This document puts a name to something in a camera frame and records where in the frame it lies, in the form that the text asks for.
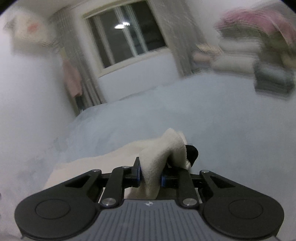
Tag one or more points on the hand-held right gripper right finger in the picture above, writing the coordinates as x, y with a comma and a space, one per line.
163, 182

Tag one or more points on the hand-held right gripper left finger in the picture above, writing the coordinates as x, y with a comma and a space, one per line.
138, 173

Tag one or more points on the cream sweatshirt with black sleeves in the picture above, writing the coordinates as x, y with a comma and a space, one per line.
157, 148

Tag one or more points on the dark hanging garment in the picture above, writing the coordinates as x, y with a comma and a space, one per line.
79, 104

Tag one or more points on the pink hanging garment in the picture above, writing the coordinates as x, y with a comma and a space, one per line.
71, 78

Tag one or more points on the cream folded quilt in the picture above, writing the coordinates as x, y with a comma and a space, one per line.
233, 64

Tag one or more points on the grey patterned curtain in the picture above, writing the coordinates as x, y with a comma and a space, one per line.
76, 46
178, 34

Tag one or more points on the grey folded cloth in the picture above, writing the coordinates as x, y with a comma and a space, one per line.
272, 78

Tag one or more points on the pink folded quilt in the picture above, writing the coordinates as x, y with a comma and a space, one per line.
254, 18

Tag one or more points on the window with white frame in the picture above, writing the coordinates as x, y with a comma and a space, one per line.
129, 34

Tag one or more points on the wall poster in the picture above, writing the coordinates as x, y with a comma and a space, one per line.
30, 27

